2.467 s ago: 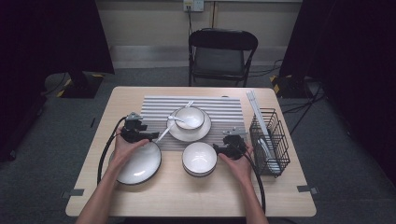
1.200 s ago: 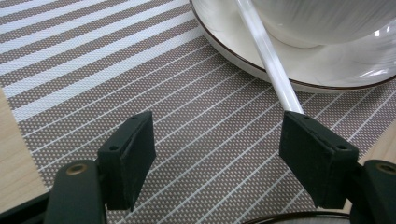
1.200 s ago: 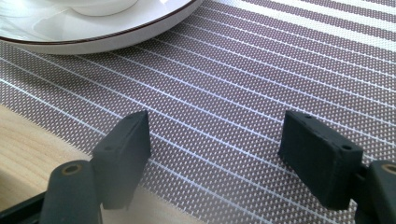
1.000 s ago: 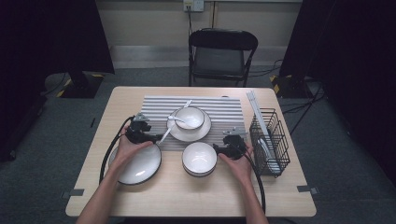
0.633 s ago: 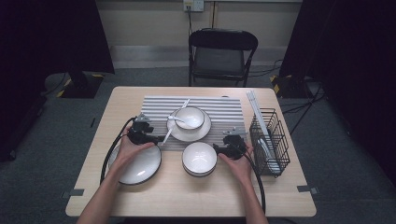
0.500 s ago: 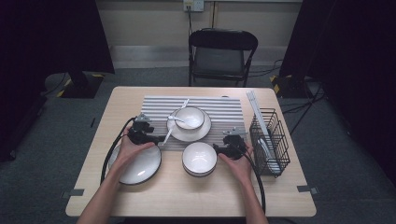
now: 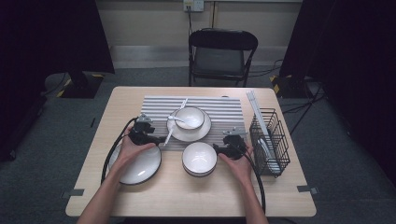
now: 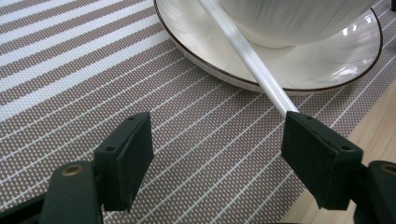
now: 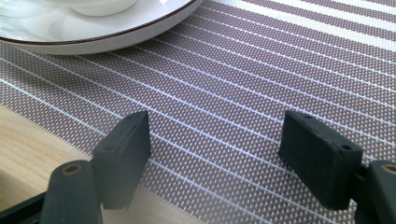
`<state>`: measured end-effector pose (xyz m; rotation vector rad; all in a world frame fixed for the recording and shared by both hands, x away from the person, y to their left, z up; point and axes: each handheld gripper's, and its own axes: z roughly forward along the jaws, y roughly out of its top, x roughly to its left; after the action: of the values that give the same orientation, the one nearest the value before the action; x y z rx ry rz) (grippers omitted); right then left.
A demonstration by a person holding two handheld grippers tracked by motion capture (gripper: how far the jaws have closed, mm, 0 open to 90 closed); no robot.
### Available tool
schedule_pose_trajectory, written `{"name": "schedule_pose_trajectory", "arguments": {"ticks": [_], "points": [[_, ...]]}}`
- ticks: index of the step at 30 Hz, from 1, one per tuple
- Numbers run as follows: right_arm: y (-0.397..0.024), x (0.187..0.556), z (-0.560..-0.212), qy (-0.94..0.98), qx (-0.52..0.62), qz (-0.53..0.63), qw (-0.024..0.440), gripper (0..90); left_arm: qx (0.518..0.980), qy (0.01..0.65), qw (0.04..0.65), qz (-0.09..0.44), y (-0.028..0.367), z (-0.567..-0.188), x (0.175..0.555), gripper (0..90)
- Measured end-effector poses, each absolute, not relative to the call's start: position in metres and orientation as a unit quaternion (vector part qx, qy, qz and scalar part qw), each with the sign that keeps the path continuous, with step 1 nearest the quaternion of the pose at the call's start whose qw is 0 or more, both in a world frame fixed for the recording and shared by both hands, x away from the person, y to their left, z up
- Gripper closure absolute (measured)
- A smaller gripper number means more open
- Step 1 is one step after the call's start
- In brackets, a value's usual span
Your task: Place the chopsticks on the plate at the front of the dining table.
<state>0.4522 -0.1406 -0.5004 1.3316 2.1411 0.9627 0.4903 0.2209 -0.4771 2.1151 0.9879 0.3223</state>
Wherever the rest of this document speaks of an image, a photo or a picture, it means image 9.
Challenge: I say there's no grey striped placemat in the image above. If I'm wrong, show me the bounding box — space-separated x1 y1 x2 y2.
0 0 396 224

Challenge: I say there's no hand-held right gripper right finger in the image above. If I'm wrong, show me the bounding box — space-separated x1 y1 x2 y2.
277 109 364 211

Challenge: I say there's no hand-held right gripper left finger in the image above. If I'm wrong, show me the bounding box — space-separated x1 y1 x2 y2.
91 110 152 210

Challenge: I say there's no white bowl black rim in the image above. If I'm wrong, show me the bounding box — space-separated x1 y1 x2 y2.
46 0 139 17

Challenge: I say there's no white plate black rim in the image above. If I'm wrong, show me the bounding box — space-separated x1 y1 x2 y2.
0 0 205 56

